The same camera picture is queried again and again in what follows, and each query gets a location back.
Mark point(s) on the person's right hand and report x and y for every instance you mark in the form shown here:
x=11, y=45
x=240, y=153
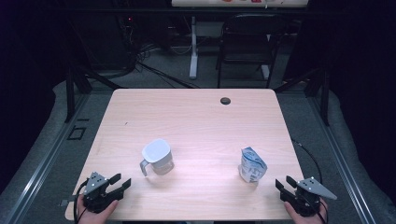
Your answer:
x=311, y=220

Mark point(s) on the white desk leg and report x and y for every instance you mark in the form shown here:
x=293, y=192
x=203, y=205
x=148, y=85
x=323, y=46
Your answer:
x=193, y=53

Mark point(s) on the person's left hand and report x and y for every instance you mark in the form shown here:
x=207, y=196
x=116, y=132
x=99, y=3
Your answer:
x=99, y=217

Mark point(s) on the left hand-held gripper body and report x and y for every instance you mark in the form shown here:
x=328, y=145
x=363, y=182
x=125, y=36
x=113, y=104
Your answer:
x=95, y=183

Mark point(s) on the black folding chair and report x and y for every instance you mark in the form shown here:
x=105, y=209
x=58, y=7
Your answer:
x=249, y=40

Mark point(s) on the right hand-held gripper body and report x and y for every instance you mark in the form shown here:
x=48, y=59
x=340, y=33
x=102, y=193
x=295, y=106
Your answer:
x=311, y=188

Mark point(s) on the aluminium floor rail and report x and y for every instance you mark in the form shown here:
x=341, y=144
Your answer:
x=46, y=161
x=342, y=165

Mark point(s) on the black metal stand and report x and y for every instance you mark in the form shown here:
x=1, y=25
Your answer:
x=70, y=93
x=324, y=99

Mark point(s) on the dark round table grommet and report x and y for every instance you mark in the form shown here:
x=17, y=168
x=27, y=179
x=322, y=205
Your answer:
x=225, y=100

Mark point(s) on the grey metal table bracket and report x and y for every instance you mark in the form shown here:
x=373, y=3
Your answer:
x=65, y=202

